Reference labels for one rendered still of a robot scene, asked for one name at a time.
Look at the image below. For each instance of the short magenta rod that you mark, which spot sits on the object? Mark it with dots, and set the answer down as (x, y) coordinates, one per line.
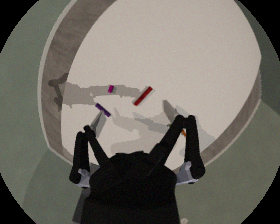
(110, 89)

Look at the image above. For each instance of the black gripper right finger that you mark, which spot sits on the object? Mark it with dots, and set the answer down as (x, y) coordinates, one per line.
(193, 168)

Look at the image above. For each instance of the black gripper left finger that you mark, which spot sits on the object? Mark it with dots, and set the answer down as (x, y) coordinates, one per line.
(79, 174)

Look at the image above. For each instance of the dark red rod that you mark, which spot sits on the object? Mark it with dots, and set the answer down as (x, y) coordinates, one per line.
(143, 96)

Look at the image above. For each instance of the purple rod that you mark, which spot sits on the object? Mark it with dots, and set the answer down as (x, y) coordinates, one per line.
(101, 108)

